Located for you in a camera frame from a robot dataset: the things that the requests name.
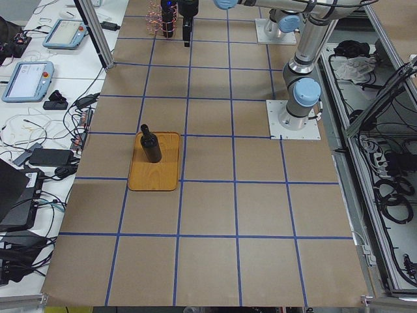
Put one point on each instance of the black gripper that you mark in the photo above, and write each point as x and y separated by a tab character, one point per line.
189	8

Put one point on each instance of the aluminium frame post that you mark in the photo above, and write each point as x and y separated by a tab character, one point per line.
91	21

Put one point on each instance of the upper teach pendant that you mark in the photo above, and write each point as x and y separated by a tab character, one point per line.
65	35

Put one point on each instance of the copper wire bottle basket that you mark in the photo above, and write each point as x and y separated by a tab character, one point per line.
153	19

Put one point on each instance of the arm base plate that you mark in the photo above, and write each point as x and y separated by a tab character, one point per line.
281	32
283	126

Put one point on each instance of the black power adapter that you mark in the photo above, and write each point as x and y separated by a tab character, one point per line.
50	157

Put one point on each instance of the black laptop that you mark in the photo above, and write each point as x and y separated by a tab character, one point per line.
20	190

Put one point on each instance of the teach pendant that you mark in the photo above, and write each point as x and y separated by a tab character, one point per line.
65	35
29	82

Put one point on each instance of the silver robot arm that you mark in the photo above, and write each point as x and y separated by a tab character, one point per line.
304	91
323	16

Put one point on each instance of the wooden tray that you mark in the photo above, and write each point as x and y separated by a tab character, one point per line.
161	176

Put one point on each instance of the dark glass wine bottle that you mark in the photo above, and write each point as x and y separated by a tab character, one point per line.
150	145

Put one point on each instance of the white crumpled cloth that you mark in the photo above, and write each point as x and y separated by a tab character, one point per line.
358	69

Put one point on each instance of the lower teach pendant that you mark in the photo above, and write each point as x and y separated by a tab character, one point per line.
29	82

